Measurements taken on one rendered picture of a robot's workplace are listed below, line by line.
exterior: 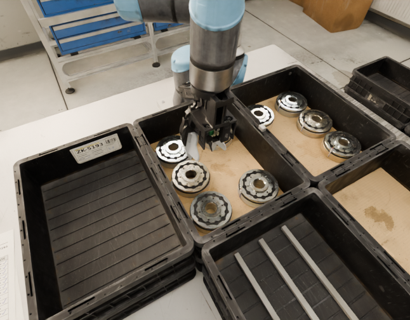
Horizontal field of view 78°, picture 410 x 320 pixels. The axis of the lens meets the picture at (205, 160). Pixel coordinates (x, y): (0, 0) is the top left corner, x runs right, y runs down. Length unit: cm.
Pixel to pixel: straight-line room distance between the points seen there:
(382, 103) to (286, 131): 91
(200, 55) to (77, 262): 51
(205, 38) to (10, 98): 253
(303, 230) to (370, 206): 20
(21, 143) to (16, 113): 145
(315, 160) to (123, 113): 76
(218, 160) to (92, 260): 41
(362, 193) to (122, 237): 63
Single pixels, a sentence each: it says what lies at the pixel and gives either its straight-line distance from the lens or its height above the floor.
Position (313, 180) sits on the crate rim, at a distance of 64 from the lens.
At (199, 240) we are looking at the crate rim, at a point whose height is 93.
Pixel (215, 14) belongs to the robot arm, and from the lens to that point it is 38.
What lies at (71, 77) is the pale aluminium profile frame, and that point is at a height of 14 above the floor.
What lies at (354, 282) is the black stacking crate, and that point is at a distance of 69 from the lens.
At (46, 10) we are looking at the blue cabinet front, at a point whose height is 65.
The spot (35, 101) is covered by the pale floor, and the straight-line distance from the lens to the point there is 267.
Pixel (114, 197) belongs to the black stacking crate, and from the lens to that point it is 72.
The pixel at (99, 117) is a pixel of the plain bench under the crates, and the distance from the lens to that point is 115.
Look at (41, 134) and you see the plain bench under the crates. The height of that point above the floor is 70.
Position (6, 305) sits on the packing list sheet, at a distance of 88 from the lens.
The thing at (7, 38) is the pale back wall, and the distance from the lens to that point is 335.
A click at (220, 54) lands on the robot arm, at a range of 41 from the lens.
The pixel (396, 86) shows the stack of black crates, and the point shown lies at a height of 49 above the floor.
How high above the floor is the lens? 142
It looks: 52 degrees down
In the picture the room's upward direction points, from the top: straight up
